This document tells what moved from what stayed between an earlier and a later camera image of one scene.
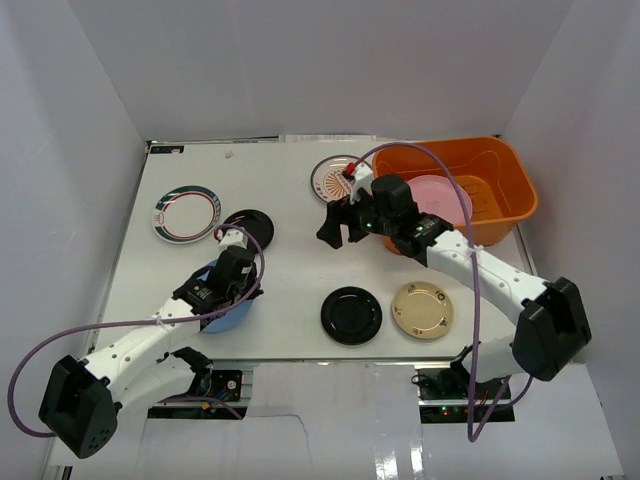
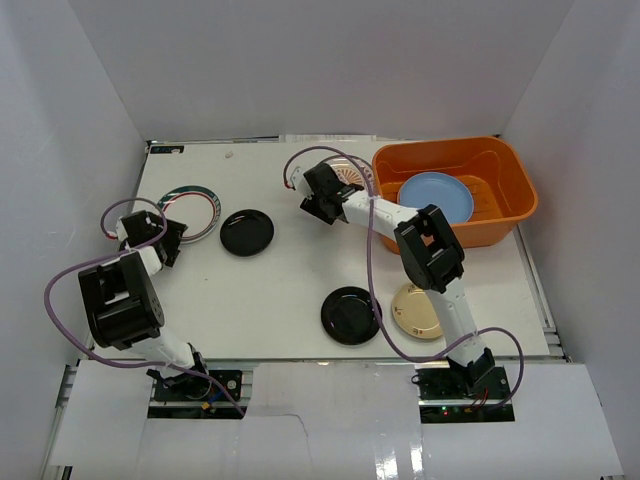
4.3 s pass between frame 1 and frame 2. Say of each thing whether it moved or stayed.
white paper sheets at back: stayed
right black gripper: moved
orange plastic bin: stayed
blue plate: moved
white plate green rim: stayed
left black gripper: moved
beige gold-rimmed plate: stayed
